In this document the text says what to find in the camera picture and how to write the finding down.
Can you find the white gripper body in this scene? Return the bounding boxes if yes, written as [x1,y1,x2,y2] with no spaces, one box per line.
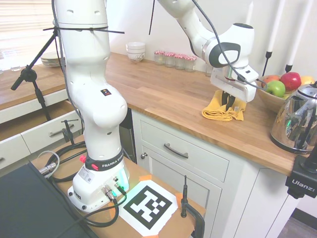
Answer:
[210,67,257,103]

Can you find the yellow cloth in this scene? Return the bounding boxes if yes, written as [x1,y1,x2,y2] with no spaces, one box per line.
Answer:
[202,89,248,122]

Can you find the wooden fruit bowl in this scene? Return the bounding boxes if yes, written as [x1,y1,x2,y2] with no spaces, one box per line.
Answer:
[256,78,298,114]

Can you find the orange peach fruit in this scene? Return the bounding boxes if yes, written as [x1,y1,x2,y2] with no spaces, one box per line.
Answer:
[262,74,281,84]

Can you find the green apple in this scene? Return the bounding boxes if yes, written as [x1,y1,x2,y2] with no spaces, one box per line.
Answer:
[265,80,286,98]

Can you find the tall black candle holder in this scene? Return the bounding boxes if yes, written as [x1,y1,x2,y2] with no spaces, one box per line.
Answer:
[261,50,273,78]

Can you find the glass jar red checked lid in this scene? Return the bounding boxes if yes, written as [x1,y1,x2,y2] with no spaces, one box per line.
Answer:
[154,50,166,66]
[174,54,187,70]
[164,52,177,68]
[184,55,198,72]

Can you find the red apple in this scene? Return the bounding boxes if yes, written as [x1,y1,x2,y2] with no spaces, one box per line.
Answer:
[279,71,302,91]

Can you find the stainless steel kettle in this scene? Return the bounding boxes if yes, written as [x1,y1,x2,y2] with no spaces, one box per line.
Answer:
[269,79,317,155]

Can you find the yellow fruit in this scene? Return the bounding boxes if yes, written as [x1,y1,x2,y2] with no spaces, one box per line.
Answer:
[300,75,316,86]

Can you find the short white taper candle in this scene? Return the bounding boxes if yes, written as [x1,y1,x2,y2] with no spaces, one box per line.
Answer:
[288,26,302,66]

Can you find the tall white taper candle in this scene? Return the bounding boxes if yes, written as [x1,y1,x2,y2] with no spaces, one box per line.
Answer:
[268,0,286,53]

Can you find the thin white taper candle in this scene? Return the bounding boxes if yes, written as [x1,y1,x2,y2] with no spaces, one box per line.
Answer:
[245,0,255,24]

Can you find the stacked white bowls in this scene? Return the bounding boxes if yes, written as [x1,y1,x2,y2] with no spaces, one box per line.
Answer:
[125,41,146,62]

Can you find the large black bar clamp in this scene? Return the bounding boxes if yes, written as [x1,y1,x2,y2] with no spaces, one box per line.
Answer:
[180,175,207,238]

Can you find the black white marker sheet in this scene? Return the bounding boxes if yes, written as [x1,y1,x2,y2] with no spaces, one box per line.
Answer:
[118,180,179,236]

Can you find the wooden robot mounting board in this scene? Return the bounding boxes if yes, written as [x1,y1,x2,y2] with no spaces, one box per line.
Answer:
[31,135,207,238]

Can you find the small black bar clamp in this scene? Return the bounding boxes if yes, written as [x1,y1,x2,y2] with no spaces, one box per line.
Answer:
[61,119,79,146]

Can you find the stack of white plates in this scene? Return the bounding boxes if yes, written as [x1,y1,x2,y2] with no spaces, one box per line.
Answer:
[40,51,66,67]

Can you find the black tripod stand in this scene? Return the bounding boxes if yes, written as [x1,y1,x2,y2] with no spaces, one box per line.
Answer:
[10,31,62,122]

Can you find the white window blinds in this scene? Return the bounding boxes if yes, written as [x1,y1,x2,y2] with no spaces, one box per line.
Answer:
[0,0,57,42]

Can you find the clear drinking glass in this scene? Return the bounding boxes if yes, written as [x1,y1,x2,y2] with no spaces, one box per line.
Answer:
[0,49,21,73]

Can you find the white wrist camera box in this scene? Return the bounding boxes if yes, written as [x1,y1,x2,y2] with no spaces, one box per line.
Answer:
[237,65,260,83]

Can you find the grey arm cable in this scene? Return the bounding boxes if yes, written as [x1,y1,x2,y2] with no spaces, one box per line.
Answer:
[191,0,268,90]

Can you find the curved metal drawer handle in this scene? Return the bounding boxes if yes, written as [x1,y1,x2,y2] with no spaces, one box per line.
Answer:
[163,143,189,160]

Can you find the black Ulanzi camera mount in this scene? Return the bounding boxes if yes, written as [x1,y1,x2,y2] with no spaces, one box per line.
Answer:
[284,146,317,199]

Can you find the straight metal drawer handle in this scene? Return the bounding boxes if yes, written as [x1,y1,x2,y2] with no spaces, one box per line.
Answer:
[49,123,75,138]

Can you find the black power cable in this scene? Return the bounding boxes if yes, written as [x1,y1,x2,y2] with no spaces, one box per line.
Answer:
[49,142,128,238]

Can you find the grey connector cable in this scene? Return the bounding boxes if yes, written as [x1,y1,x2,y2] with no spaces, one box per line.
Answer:
[37,150,61,177]

